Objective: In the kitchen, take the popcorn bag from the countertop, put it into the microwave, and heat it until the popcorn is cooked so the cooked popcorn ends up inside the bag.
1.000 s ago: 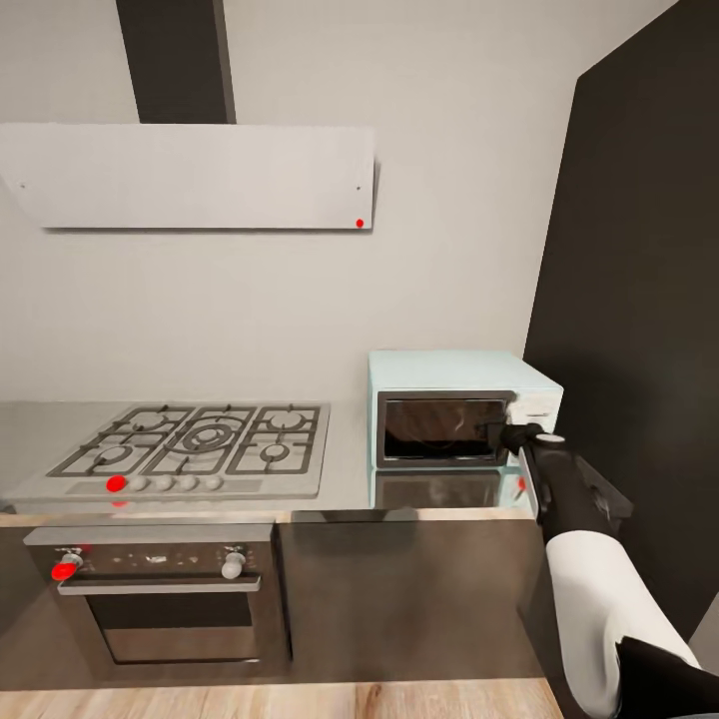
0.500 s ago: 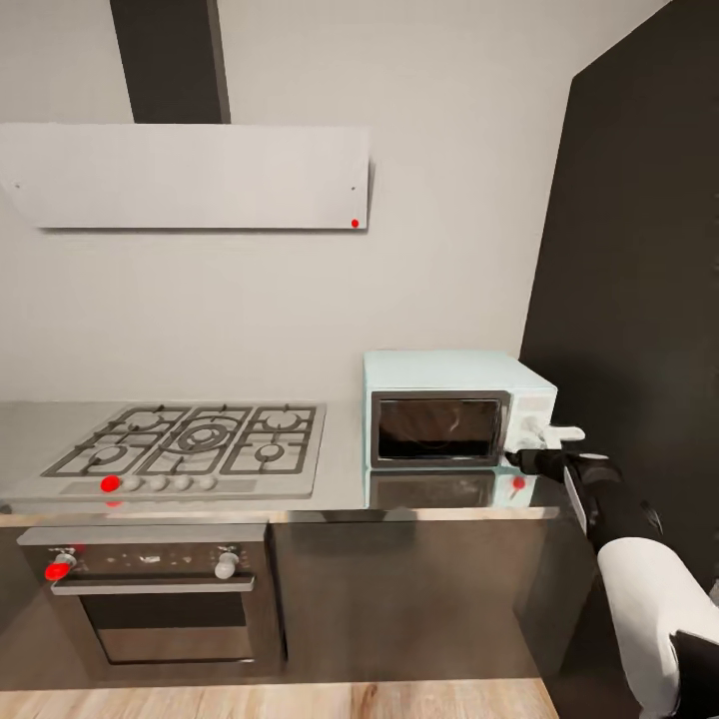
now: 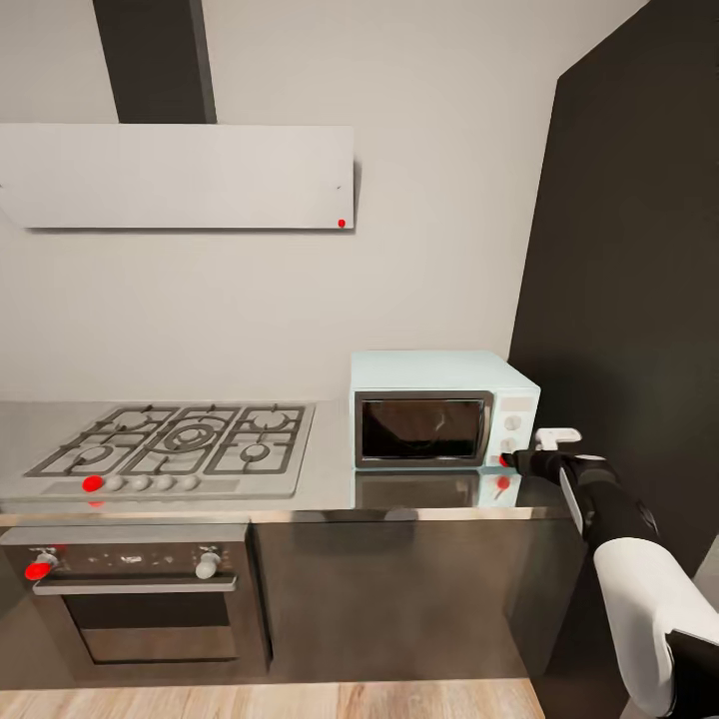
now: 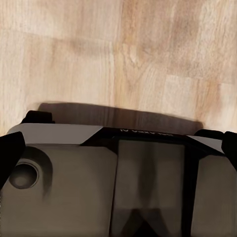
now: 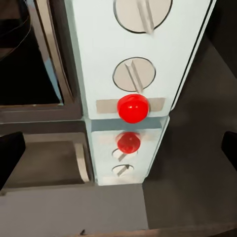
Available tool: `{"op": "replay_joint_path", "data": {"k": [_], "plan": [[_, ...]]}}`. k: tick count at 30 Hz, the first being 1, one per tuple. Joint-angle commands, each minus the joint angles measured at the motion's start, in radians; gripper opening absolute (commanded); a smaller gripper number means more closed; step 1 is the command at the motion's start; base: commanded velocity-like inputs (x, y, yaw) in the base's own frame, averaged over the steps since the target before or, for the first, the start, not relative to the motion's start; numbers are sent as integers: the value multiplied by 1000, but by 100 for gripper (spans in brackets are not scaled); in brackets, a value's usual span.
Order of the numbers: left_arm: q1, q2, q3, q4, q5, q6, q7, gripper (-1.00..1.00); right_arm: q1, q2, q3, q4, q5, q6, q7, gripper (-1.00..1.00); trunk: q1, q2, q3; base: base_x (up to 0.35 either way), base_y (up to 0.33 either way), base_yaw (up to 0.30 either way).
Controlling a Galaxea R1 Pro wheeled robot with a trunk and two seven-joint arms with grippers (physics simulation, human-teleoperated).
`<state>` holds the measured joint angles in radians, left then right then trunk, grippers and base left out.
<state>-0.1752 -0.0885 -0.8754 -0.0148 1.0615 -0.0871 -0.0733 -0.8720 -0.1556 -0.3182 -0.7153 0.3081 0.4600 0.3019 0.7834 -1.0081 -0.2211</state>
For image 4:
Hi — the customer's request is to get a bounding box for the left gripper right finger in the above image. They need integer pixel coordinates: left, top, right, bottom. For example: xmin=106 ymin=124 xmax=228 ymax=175
xmin=221 ymin=131 xmax=237 ymax=171

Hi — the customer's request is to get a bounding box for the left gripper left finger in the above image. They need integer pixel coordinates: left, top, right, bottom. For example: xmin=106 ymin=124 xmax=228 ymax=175
xmin=0 ymin=131 xmax=26 ymax=191

